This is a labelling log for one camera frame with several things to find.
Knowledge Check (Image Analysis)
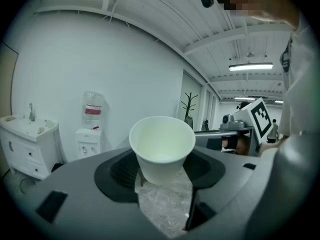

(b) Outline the clear plastic sheet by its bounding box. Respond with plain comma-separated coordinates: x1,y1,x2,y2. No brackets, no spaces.
81,90,105,130

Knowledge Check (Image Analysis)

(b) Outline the black coat rack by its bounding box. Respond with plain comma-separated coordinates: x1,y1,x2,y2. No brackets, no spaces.
181,91,199,125

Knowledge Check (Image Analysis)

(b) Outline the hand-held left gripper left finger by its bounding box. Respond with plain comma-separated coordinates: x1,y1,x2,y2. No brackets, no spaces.
14,147,165,240

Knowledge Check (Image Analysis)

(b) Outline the person's head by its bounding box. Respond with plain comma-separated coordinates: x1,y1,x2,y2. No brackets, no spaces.
222,0,301,31

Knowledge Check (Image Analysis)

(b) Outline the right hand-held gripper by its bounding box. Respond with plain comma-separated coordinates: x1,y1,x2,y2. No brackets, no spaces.
194,97,273,157

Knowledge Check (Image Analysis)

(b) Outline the chrome faucet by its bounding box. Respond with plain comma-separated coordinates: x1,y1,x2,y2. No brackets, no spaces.
28,102,36,122

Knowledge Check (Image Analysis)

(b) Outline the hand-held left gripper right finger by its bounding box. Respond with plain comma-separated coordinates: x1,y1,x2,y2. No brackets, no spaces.
183,145,274,240

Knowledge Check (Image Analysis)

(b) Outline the white sink vanity cabinet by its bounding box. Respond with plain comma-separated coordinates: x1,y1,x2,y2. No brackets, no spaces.
0,115,61,180

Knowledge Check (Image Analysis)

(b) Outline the person's white shirt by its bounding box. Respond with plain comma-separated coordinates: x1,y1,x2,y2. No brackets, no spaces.
278,16,318,140

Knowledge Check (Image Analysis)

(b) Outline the person's right forearm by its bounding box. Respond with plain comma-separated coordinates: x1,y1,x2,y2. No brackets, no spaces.
257,136,288,158

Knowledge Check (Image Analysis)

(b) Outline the white box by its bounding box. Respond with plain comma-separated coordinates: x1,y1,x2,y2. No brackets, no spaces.
74,127,103,160

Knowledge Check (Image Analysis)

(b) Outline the white paper cup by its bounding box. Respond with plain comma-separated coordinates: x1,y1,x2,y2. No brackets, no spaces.
128,115,196,186

